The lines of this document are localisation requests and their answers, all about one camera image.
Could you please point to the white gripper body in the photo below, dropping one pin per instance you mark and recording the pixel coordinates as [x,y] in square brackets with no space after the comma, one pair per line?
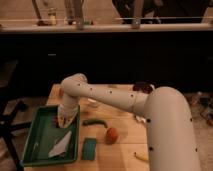
[65,118]

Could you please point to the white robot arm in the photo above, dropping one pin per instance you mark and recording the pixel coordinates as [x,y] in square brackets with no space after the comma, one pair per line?
[169,125]

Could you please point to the green plastic tray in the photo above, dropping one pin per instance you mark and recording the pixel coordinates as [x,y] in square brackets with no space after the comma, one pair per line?
[44,135]

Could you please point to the bunch of red grapes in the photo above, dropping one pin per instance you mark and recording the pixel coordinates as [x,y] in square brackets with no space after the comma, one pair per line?
[55,121]

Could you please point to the orange plate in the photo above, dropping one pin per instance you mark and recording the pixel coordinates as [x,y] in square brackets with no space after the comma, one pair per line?
[61,92]

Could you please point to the white round container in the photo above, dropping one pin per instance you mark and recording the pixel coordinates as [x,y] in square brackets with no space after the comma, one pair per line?
[93,103]

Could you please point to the white folded napkin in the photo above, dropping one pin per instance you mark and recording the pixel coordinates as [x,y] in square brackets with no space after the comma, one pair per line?
[61,146]

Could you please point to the teal sponge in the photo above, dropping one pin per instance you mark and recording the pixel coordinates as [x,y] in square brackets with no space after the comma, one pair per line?
[88,149]

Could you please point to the orange fruit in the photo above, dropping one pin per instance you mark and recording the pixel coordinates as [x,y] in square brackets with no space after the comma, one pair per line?
[111,136]

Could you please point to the black chair base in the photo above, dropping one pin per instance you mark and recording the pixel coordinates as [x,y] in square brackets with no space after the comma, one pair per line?
[6,127]

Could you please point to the dark red bowl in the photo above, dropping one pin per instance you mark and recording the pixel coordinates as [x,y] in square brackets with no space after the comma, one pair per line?
[143,87]

